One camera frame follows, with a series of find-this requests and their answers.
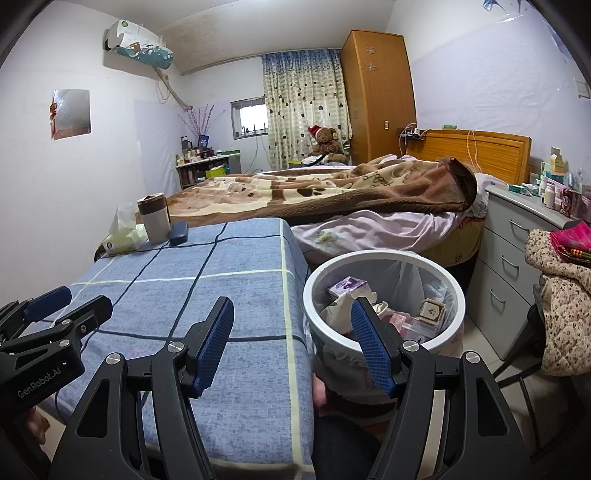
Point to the power strip with chargers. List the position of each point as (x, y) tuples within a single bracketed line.
[(413, 133)]

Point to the white wall switch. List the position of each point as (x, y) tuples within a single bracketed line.
[(584, 87)]

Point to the wall air conditioner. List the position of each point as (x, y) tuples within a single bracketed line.
[(143, 48)]

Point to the person's leg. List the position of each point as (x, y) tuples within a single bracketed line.
[(341, 447)]

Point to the purple drink carton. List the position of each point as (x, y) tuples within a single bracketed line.
[(346, 286)]

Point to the green storage box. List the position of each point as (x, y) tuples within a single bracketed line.
[(216, 173)]

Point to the wooden bed headboard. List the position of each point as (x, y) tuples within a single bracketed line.
[(489, 152)]

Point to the person's left hand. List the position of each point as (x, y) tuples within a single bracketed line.
[(38, 427)]

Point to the small barred window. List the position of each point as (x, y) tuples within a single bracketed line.
[(251, 115)]

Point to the red knot ornament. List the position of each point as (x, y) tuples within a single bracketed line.
[(54, 117)]

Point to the cluttered side shelf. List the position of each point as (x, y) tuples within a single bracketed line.
[(189, 175)]

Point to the beige cup with brown band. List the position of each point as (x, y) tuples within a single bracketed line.
[(154, 221)]

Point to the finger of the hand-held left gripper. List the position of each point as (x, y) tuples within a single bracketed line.
[(87, 314), (46, 300)]

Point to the brown teddy bear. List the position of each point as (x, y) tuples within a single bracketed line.
[(325, 143)]

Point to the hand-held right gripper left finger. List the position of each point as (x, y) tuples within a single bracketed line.
[(212, 341)]

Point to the yellow tissue box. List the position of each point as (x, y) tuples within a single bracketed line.
[(122, 240)]

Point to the heart print curtain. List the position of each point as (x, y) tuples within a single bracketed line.
[(300, 106)]

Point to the pink plaid cloth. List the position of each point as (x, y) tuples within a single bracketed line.
[(572, 240)]

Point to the wrapped air conditioner pipe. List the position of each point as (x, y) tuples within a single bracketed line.
[(175, 94)]

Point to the white round trash bin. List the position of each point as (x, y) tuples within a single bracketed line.
[(323, 334)]

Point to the brown paw print blanket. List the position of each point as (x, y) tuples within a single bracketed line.
[(323, 189)]

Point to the small beige patterned box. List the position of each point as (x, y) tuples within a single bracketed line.
[(431, 311)]

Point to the square wall mirror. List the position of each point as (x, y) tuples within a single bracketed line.
[(71, 113)]

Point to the floral quilted cloth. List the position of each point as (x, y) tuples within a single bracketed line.
[(563, 300)]

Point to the pink drink carton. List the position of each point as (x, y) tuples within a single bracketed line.
[(411, 327)]

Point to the medicine boxes and bottles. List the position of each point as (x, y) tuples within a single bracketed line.
[(554, 189)]

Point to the dried flower branches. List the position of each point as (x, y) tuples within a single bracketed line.
[(203, 120)]

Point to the pink bed sheet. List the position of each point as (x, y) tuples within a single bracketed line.
[(378, 226)]

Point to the black metal chair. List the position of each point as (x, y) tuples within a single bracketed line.
[(528, 415)]

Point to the blue plaid tablecloth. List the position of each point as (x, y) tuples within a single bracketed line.
[(231, 258)]

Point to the wooden wardrobe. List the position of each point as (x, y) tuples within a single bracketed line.
[(378, 92)]

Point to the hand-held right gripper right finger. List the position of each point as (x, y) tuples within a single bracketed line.
[(369, 346)]

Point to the row of toiletry bottles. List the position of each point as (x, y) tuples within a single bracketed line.
[(191, 154)]

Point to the grey nightstand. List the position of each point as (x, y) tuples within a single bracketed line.
[(508, 258)]

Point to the blue flower vase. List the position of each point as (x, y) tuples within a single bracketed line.
[(203, 141)]

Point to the dark blue glasses case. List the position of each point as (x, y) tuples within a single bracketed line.
[(178, 233)]

